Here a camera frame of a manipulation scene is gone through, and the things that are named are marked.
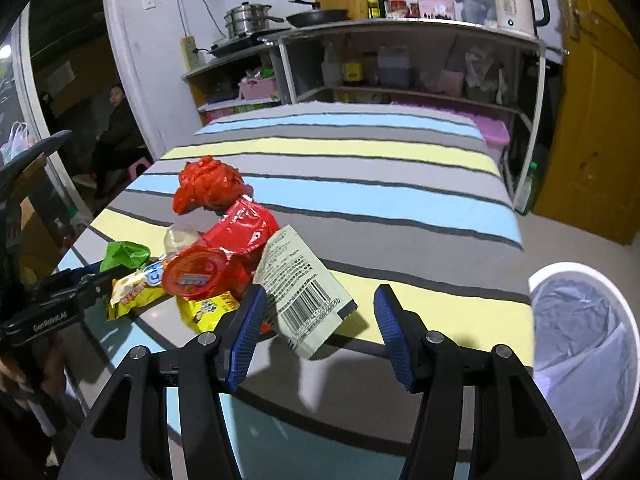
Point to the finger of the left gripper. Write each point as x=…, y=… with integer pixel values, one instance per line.
x=94, y=284

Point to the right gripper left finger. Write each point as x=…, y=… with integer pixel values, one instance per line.
x=239, y=338

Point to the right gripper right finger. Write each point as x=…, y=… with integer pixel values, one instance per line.
x=403, y=333

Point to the green plastic wrapper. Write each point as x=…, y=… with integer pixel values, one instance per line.
x=131, y=255

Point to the yellow snack packet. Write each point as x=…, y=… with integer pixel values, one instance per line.
x=204, y=315

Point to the white yellow snack bag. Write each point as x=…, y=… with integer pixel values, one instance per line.
x=136, y=290

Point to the beige barcode packet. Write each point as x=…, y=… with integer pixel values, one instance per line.
x=305, y=303

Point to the red round lid cup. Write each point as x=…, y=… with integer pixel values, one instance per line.
x=196, y=273

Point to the red noodle packet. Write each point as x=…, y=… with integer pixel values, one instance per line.
x=239, y=238

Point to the red plastic bag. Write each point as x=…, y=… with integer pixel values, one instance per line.
x=208, y=183

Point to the clear plastic cup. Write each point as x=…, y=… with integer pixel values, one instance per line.
x=179, y=236

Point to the white trash bin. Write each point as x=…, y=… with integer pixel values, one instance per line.
x=586, y=360

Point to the metal kitchen shelf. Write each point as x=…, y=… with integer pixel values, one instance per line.
x=413, y=59

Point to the person's left hand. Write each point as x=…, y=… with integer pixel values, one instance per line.
x=48, y=367

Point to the striped tablecloth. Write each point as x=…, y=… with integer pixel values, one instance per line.
x=402, y=195

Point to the seated person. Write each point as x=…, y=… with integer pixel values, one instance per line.
x=119, y=146

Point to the green glass bottle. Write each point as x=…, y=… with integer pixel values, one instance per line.
x=526, y=198

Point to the purple lid storage box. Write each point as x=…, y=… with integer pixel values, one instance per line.
x=491, y=126

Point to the yellow wooden door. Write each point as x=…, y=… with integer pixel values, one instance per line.
x=592, y=178

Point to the pink basket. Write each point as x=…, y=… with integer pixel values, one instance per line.
x=255, y=88

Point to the induction cooker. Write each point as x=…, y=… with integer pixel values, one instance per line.
x=222, y=48

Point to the steel steamer pot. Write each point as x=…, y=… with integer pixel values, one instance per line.
x=249, y=18

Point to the pink utensil holder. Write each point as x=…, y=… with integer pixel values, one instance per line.
x=437, y=9

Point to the black frying pan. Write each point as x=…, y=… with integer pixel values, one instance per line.
x=315, y=15

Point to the clear plastic container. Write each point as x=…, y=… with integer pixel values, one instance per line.
x=480, y=12

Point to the white electric kettle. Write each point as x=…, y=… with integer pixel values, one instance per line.
x=519, y=16

